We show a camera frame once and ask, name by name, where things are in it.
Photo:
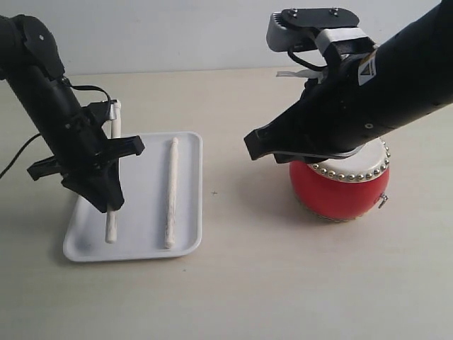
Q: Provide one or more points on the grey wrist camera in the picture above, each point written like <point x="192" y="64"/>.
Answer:
<point x="114" y="111"/>
<point x="300" y="26"/>

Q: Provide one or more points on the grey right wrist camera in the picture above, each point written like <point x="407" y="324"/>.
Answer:
<point x="300" y="26"/>

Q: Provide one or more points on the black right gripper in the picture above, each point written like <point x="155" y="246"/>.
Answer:
<point x="335" y="115"/>

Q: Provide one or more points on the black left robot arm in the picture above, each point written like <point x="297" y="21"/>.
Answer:
<point x="31" y="66"/>

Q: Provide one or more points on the white rectangular plastic tray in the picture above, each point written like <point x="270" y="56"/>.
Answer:
<point x="141" y="222"/>

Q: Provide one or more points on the wooden drumstick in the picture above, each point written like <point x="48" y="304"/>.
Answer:
<point x="111" y="217"/>
<point x="170" y="239"/>

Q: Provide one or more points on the small red drum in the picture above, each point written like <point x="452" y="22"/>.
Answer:
<point x="343" y="189"/>

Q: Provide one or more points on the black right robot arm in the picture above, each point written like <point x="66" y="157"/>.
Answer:
<point x="414" y="65"/>

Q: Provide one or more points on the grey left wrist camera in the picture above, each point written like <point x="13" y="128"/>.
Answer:
<point x="114" y="111"/>

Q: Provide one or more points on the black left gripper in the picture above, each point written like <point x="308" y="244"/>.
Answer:
<point x="89" y="160"/>

